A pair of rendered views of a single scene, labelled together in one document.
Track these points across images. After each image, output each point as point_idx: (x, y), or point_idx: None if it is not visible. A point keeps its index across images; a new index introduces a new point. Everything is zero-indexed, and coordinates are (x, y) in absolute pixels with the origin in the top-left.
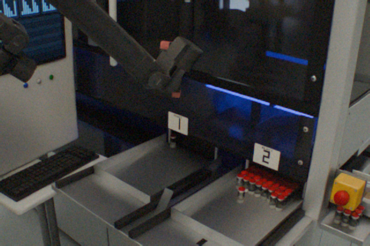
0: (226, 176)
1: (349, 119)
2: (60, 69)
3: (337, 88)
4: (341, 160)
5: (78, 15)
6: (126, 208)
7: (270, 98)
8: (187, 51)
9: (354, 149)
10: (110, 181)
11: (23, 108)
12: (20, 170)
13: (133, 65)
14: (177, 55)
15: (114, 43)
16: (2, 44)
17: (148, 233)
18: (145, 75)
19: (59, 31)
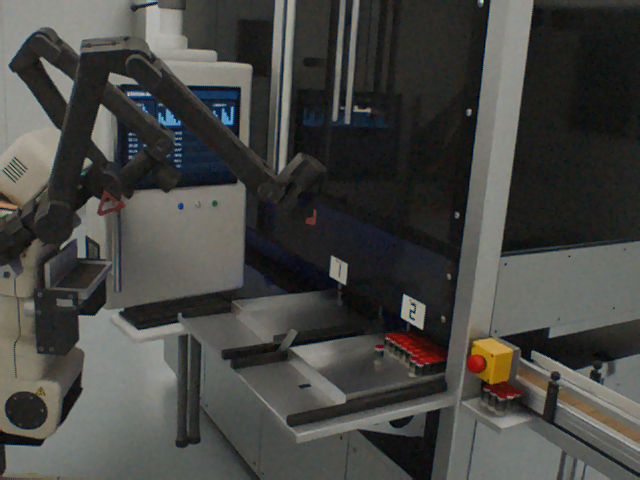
0: (375, 336)
1: (507, 272)
2: (228, 196)
3: (476, 226)
4: (502, 327)
5: (183, 114)
6: (245, 345)
7: (419, 239)
8: (305, 168)
9: (536, 323)
10: (243, 321)
11: (174, 232)
12: None
13: (242, 172)
14: (293, 170)
15: (221, 146)
16: None
17: (253, 368)
18: (255, 184)
19: None
